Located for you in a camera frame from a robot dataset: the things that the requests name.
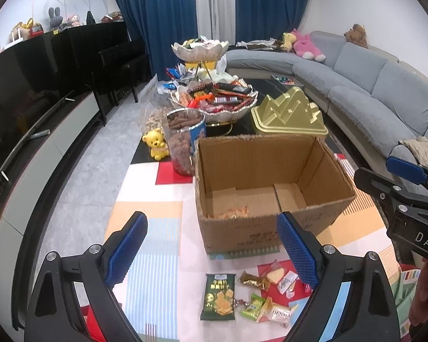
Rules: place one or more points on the gold foil snack packet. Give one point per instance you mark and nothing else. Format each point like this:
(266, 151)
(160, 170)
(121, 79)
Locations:
(251, 279)

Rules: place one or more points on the small colourful candy tray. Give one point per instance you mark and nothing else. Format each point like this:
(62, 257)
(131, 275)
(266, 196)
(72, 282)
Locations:
(286, 80)

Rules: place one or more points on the grey remote control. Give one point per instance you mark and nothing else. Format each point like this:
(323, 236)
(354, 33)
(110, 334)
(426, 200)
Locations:
(40, 134)

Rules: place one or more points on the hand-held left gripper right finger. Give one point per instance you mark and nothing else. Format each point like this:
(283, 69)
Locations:
(299, 253)

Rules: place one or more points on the black piano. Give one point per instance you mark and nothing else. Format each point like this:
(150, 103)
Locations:
(103, 57)

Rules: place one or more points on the black television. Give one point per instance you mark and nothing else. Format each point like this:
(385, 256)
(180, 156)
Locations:
(18, 103)

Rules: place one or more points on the pile of assorted snacks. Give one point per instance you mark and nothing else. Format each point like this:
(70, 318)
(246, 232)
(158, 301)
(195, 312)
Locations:
(199, 44)
(217, 94)

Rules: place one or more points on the pink plush toy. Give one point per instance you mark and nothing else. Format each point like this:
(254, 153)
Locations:
(306, 44)

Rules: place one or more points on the clear jar of brown nuts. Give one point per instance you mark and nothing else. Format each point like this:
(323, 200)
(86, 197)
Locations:
(182, 139)

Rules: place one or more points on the grey bunny plush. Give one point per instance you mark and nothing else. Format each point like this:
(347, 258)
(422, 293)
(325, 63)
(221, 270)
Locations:
(53, 19)

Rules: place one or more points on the grey sofa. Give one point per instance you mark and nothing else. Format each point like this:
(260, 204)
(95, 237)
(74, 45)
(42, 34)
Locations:
(360, 92)

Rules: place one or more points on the patterned cloth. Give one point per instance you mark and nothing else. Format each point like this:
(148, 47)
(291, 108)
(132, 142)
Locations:
(258, 44)

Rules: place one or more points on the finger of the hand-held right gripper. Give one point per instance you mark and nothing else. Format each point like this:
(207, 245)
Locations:
(374, 183)
(403, 169)

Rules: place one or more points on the yellow plush toy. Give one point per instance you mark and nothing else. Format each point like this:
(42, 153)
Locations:
(288, 41)

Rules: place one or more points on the clear bag of nuts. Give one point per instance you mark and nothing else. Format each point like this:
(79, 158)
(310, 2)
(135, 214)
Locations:
(151, 121)

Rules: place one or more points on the pink doll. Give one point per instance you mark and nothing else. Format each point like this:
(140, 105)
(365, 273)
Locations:
(74, 20)

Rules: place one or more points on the yellow bear figurine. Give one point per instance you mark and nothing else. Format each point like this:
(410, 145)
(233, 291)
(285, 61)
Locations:
(156, 144)

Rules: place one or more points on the white and orange packet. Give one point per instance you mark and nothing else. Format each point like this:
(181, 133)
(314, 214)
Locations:
(280, 313)

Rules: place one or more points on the two-tier lotus snack stand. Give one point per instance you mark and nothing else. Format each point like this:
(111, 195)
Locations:
(221, 115)

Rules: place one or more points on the dark green cracker packet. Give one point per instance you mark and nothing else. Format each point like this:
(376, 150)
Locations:
(217, 297)

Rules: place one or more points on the orange snack packets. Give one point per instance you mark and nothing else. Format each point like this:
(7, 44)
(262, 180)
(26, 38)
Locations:
(230, 213)

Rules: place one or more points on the white sheer curtain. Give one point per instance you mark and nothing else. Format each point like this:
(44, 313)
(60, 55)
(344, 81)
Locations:
(217, 3)

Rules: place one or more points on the beige jacket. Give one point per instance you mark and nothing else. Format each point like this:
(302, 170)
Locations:
(422, 151)

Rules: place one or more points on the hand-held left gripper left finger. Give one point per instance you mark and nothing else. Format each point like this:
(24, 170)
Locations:
(128, 249)

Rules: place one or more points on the plastic bag of packets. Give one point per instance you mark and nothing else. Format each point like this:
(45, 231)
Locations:
(166, 85)

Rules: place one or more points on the gold mountain shaped box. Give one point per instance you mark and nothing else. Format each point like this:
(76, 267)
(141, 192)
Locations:
(285, 114)

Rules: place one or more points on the clear cake slice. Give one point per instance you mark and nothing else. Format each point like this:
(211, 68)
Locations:
(274, 276)

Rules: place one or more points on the brown cardboard box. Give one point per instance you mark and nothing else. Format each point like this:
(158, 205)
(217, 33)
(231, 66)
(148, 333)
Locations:
(235, 231)

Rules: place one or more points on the brown teddy bear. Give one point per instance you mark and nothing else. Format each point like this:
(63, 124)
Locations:
(356, 35)

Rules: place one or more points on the small light green packet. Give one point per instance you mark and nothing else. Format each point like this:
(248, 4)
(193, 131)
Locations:
(253, 308)

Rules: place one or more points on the blue curtain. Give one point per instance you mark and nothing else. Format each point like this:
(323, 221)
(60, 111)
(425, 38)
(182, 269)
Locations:
(267, 3)
(160, 14)

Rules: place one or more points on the grey television cabinet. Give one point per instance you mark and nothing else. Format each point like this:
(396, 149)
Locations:
(53, 156)

